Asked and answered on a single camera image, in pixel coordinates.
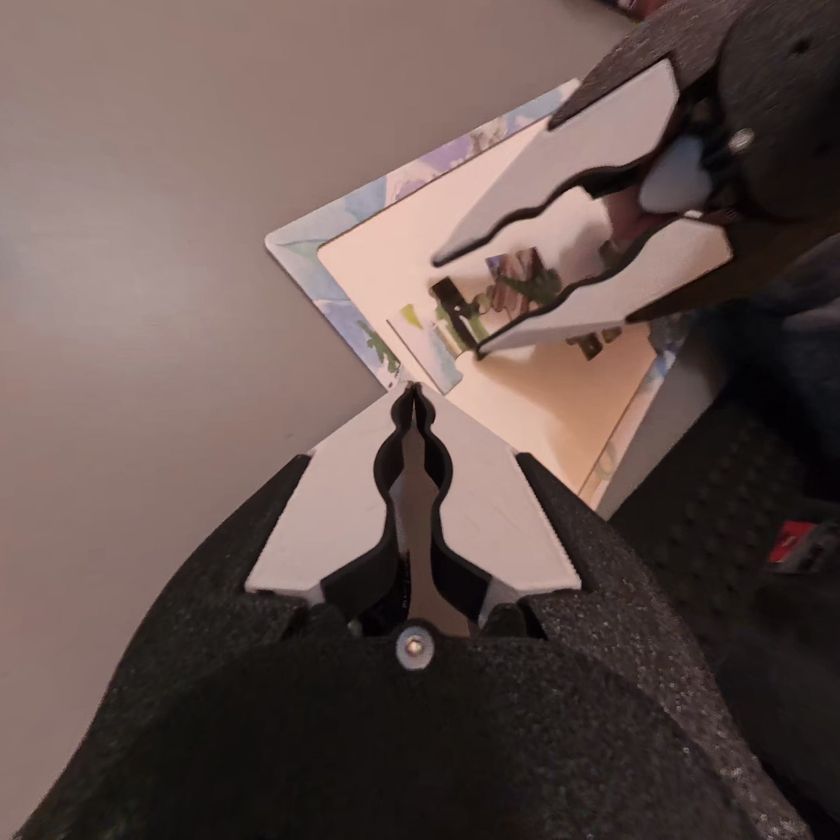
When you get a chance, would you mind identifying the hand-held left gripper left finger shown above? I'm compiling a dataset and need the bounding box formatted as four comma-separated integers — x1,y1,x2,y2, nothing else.
245,382,416,606

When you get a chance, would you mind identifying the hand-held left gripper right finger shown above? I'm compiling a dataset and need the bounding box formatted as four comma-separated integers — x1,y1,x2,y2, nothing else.
419,382,583,621

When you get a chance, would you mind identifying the red label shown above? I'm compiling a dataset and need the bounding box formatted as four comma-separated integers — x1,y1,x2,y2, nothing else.
768,520,818,565

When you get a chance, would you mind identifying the grey desk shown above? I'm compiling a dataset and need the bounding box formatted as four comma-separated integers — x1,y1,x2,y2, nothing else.
0,0,723,821

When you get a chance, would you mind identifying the dark tree puzzle piece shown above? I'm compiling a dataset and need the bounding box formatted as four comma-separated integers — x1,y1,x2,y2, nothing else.
387,279,490,395

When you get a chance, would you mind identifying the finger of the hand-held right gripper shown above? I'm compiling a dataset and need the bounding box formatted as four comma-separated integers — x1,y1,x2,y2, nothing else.
432,59,681,269
474,217,735,362

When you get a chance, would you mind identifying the landscape jigsaw puzzle board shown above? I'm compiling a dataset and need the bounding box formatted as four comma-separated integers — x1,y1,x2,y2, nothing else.
264,79,697,519

